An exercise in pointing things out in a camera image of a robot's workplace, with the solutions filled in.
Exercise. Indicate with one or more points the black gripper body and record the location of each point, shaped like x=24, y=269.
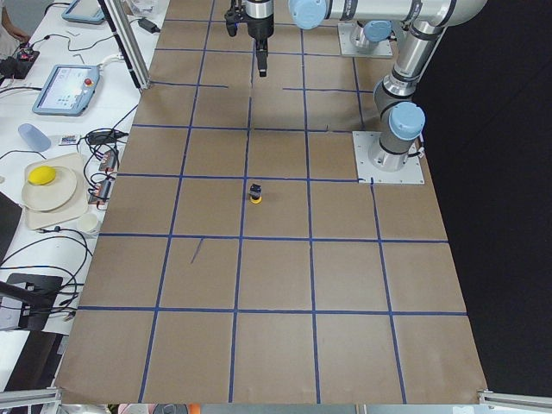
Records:
x=259, y=28

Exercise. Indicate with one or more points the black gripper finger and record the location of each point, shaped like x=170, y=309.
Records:
x=261, y=53

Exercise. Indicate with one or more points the yellow push button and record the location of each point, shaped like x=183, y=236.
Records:
x=255, y=193

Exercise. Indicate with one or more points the black power adapter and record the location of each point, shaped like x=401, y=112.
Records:
x=148, y=25

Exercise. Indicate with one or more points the far blue teach pendant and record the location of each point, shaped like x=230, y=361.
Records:
x=84, y=11

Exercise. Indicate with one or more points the blue teach pendant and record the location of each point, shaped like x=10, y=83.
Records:
x=84, y=11
x=67, y=91

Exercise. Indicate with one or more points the near blue teach pendant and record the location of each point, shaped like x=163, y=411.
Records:
x=67, y=91

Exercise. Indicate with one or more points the beige tray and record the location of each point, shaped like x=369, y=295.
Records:
x=75, y=207

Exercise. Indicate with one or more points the translucent blue cup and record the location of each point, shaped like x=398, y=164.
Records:
x=35, y=138

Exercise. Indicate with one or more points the white paper cup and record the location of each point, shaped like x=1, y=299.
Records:
x=89, y=224

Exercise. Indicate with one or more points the beige plate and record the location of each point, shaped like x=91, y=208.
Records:
x=53, y=195

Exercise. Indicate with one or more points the yellow lemon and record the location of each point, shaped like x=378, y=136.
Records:
x=42, y=175

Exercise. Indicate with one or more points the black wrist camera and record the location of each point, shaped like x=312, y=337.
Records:
x=233, y=17

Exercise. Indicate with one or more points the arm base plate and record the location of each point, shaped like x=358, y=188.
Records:
x=344, y=31
x=375, y=165

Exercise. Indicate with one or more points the aluminium frame post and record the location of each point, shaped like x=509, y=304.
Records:
x=118, y=21

